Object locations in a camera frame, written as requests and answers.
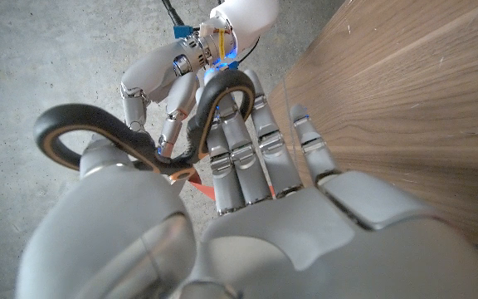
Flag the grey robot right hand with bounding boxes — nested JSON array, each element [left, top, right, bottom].
[[120, 39, 201, 157]]

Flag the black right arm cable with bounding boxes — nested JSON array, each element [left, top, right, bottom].
[[162, 0, 186, 28]]

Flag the red origami paper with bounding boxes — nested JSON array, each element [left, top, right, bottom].
[[188, 169, 276, 202]]

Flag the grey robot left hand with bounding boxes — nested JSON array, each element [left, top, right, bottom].
[[14, 68, 478, 299]]

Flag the black orange handled scissors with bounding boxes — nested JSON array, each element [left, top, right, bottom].
[[33, 69, 256, 194]]

